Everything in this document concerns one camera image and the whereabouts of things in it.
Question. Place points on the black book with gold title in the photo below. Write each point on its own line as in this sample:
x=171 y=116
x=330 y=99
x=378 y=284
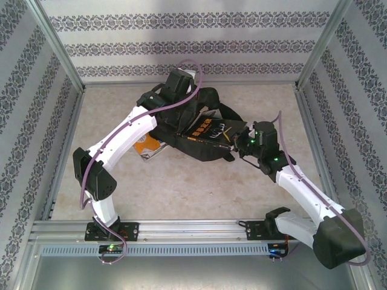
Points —
x=211 y=133

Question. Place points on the black backpack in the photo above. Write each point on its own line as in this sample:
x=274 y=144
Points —
x=196 y=151

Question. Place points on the orange and white book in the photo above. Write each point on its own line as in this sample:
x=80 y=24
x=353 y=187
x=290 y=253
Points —
x=148 y=148

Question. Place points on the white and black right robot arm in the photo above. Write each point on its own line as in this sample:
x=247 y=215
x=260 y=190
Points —
x=305 y=190

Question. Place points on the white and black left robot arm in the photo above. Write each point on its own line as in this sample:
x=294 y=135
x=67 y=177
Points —
x=130 y=130

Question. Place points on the small right controller board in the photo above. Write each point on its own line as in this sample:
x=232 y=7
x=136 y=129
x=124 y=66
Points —
x=278 y=250

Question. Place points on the small controller board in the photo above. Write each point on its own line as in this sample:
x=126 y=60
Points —
x=278 y=250
x=112 y=248

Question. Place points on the grey metal sheet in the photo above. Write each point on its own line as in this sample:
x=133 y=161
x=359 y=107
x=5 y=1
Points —
x=193 y=275

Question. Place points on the small left controller board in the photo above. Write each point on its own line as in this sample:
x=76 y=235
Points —
x=112 y=248

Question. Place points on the aluminium frame side rail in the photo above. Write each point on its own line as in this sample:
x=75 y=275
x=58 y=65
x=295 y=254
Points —
x=68 y=136
x=310 y=121

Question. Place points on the aluminium frame back rail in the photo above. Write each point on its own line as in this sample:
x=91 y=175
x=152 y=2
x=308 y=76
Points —
x=242 y=84

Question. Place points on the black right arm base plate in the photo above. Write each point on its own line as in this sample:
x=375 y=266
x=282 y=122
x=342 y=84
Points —
x=254 y=231

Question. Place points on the aluminium mounting rail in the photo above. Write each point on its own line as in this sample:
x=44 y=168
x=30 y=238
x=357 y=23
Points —
x=193 y=231

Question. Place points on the aluminium frame post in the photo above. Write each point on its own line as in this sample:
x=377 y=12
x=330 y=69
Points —
x=322 y=45
x=58 y=45

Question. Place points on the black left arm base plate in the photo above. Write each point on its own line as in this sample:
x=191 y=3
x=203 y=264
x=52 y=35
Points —
x=131 y=231

